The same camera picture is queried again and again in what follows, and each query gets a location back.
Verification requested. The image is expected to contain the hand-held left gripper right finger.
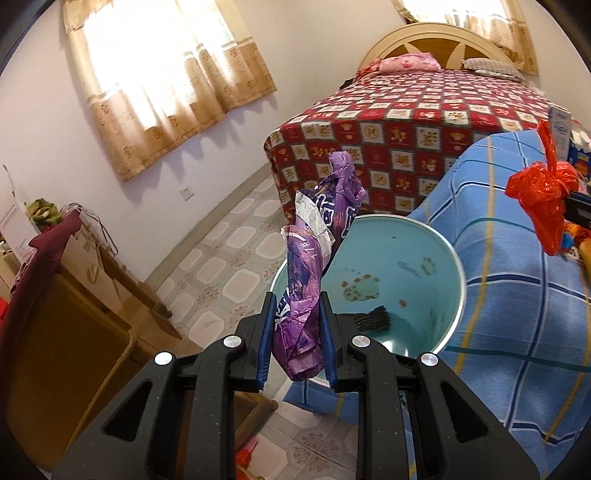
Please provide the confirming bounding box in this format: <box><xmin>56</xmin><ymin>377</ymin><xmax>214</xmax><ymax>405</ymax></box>
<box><xmin>318</xmin><ymin>291</ymin><xmax>541</xmax><ymax>480</ymax></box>

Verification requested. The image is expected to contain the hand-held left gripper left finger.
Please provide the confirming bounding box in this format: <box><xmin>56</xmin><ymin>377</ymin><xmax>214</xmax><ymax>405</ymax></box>
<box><xmin>52</xmin><ymin>292</ymin><xmax>278</xmax><ymax>480</ymax></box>

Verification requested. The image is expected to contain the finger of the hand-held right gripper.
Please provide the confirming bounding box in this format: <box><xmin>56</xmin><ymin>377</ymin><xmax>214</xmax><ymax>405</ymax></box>
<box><xmin>564</xmin><ymin>188</ymin><xmax>591</xmax><ymax>222</ymax></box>

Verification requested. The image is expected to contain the red plastic bag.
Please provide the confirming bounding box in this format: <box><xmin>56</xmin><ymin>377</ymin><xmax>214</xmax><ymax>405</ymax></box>
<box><xmin>505</xmin><ymin>120</ymin><xmax>581</xmax><ymax>257</ymax></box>

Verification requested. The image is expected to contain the purple snack wrapper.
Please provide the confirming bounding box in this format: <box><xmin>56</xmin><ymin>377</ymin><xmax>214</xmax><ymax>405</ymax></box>
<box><xmin>272</xmin><ymin>151</ymin><xmax>368</xmax><ymax>382</ymax></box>

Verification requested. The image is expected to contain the light blue enamel basin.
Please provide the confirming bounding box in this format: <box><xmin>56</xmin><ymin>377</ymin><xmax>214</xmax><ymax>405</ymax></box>
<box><xmin>267</xmin><ymin>213</ymin><xmax>466</xmax><ymax>384</ymax></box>

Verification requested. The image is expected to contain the small black comb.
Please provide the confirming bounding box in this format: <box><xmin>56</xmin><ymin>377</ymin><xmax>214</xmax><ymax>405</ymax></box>
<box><xmin>334</xmin><ymin>305</ymin><xmax>391</xmax><ymax>332</ymax></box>

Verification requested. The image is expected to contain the blue snack packet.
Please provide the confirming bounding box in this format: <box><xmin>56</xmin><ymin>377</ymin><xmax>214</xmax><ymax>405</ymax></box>
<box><xmin>568</xmin><ymin>131</ymin><xmax>591</xmax><ymax>186</ymax></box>

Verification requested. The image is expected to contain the wooden furniture leg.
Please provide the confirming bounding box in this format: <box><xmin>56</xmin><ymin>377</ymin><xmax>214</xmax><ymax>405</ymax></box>
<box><xmin>230</xmin><ymin>391</ymin><xmax>279</xmax><ymax>440</ymax></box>

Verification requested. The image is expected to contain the white and blue carton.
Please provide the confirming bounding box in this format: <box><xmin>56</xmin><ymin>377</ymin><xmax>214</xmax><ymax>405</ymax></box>
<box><xmin>548</xmin><ymin>105</ymin><xmax>574</xmax><ymax>163</ymax></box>

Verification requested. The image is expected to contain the red plastic scrap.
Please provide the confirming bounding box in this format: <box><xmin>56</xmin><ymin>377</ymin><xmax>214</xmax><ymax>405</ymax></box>
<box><xmin>235</xmin><ymin>438</ymin><xmax>260</xmax><ymax>470</ymax></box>

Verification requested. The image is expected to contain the blue plaid cloth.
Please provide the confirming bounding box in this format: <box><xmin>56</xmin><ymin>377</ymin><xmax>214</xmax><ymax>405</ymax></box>
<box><xmin>281</xmin><ymin>129</ymin><xmax>591</xmax><ymax>480</ymax></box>

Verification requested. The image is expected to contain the grey striped pillow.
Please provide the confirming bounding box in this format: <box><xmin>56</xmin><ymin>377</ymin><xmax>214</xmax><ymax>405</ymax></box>
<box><xmin>462</xmin><ymin>58</ymin><xmax>526</xmax><ymax>83</ymax></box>

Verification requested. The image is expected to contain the beige wooden dresser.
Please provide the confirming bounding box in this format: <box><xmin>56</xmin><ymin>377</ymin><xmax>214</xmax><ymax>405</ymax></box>
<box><xmin>58</xmin><ymin>216</ymin><xmax>182</xmax><ymax>343</ymax></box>

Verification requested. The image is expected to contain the beige patterned curtain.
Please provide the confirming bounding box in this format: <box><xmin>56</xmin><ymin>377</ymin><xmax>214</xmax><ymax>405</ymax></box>
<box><xmin>62</xmin><ymin>0</ymin><xmax>278</xmax><ymax>184</ymax></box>
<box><xmin>392</xmin><ymin>0</ymin><xmax>540</xmax><ymax>77</ymax></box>

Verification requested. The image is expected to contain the bed with red checkered cover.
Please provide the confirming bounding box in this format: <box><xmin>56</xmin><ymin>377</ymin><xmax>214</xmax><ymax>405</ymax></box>
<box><xmin>264</xmin><ymin>68</ymin><xmax>583</xmax><ymax>223</ymax></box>

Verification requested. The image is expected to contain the cream wooden headboard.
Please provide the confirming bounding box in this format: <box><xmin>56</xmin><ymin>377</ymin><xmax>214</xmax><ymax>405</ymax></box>
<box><xmin>358</xmin><ymin>22</ymin><xmax>514</xmax><ymax>73</ymax></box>

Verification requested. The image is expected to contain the pink pillow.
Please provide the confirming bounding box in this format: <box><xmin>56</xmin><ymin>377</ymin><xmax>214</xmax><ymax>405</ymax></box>
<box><xmin>378</xmin><ymin>52</ymin><xmax>441</xmax><ymax>74</ymax></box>

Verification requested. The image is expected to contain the maroon cloth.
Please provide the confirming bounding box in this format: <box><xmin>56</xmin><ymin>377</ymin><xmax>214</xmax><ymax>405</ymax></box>
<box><xmin>0</xmin><ymin>213</ymin><xmax>84</xmax><ymax>334</ymax></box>

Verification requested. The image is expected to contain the green patterned cloth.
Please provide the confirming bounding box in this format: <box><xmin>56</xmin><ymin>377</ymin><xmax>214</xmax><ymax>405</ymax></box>
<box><xmin>25</xmin><ymin>198</ymin><xmax>64</xmax><ymax>227</ymax></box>

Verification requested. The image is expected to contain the white cardboard box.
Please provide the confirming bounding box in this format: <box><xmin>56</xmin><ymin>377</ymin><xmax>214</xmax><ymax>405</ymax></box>
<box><xmin>0</xmin><ymin>164</ymin><xmax>43</xmax><ymax>260</ymax></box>

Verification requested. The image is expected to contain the black cable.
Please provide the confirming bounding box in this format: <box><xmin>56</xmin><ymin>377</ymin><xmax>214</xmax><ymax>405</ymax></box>
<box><xmin>69</xmin><ymin>205</ymin><xmax>119</xmax><ymax>257</ymax></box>

